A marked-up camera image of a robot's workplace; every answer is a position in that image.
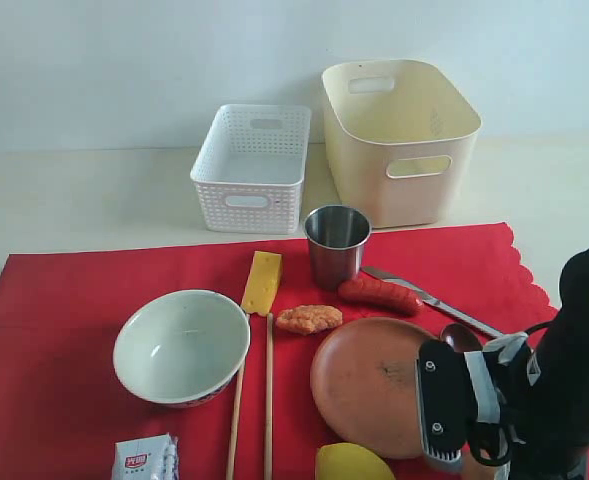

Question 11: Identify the stainless steel cup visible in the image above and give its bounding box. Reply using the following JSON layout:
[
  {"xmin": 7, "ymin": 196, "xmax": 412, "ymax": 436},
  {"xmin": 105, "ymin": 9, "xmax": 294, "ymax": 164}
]
[{"xmin": 303, "ymin": 205, "xmax": 372, "ymax": 291}]

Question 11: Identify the yellow cheese wedge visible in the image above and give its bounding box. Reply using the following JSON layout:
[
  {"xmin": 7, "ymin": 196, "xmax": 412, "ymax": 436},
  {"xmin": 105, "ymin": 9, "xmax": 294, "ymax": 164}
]
[{"xmin": 241, "ymin": 251, "xmax": 283, "ymax": 317}]

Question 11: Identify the fried chicken nugget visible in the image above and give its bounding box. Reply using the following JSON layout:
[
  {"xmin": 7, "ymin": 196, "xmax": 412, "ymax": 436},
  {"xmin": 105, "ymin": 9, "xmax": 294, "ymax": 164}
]
[{"xmin": 275, "ymin": 305, "xmax": 343, "ymax": 335}]

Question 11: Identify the yellow lemon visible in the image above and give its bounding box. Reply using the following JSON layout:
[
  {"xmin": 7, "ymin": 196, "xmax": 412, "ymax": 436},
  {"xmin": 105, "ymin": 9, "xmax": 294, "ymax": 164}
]
[{"xmin": 315, "ymin": 442, "xmax": 395, "ymax": 480}]

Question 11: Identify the white milk carton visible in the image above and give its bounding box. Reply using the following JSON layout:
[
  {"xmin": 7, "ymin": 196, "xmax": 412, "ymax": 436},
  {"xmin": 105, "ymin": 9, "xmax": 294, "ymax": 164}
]
[{"xmin": 111, "ymin": 433, "xmax": 179, "ymax": 480}]

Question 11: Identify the brown egg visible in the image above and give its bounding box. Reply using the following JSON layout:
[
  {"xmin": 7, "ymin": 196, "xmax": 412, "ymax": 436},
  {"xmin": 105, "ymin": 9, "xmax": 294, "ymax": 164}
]
[{"xmin": 461, "ymin": 456, "xmax": 496, "ymax": 480}]

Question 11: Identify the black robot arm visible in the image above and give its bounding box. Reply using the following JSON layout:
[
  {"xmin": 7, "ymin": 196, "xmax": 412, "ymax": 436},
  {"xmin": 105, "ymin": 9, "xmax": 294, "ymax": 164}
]
[{"xmin": 508, "ymin": 249, "xmax": 589, "ymax": 479}]

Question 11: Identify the red grilled sausage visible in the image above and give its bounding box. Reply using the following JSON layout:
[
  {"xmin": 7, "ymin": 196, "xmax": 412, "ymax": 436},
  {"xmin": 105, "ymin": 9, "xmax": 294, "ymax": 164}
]
[{"xmin": 337, "ymin": 277, "xmax": 423, "ymax": 316}]

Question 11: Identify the right wooden chopstick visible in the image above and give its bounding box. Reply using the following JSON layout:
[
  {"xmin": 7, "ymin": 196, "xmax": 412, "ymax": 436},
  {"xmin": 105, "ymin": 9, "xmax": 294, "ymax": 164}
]
[{"xmin": 264, "ymin": 313, "xmax": 274, "ymax": 480}]

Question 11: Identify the wooden chopstick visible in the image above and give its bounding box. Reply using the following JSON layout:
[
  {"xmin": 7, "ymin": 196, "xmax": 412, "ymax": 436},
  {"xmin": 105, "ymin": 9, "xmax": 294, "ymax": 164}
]
[
  {"xmin": 225, "ymin": 362, "xmax": 245, "ymax": 480},
  {"xmin": 264, "ymin": 313, "xmax": 274, "ymax": 480}
]

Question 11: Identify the white perforated plastic basket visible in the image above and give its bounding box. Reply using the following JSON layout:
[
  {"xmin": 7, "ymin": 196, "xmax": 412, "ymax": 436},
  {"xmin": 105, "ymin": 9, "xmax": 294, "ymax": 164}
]
[{"xmin": 190, "ymin": 104, "xmax": 311, "ymax": 234}]

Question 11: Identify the stainless steel table knife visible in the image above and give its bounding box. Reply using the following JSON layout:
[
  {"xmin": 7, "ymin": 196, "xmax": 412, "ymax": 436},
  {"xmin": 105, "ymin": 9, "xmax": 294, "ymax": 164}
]
[{"xmin": 361, "ymin": 266, "xmax": 504, "ymax": 339}]

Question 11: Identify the red scalloped table mat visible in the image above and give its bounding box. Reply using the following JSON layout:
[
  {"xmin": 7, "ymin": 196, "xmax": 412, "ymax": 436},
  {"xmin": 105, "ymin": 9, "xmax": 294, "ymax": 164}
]
[{"xmin": 0, "ymin": 223, "xmax": 554, "ymax": 479}]

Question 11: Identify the cream plastic storage bin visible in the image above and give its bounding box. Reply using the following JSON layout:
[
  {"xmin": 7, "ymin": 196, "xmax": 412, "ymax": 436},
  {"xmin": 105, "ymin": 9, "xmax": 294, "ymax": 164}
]
[{"xmin": 321, "ymin": 60, "xmax": 482, "ymax": 228}]

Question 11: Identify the brown round plate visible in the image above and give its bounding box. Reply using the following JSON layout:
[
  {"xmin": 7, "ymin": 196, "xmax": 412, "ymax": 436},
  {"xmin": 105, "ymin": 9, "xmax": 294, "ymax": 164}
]
[{"xmin": 310, "ymin": 317, "xmax": 434, "ymax": 460}]

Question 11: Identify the white ceramic bowl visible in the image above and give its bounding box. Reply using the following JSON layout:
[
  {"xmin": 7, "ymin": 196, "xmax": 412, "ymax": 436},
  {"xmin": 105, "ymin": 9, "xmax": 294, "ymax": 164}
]
[{"xmin": 112, "ymin": 289, "xmax": 251, "ymax": 408}]

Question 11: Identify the dark wooden spoon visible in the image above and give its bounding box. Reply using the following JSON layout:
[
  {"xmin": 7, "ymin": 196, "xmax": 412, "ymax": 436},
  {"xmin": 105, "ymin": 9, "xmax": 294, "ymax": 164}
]
[{"xmin": 440, "ymin": 323, "xmax": 483, "ymax": 352}]

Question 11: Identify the left wooden chopstick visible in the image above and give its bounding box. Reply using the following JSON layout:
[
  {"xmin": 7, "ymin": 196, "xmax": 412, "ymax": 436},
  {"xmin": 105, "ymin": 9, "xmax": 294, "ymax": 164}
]
[{"xmin": 225, "ymin": 362, "xmax": 245, "ymax": 480}]

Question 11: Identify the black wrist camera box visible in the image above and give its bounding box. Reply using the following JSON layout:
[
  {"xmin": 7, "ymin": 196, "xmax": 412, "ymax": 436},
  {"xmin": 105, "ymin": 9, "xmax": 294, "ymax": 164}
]
[{"xmin": 415, "ymin": 340, "xmax": 471, "ymax": 474}]

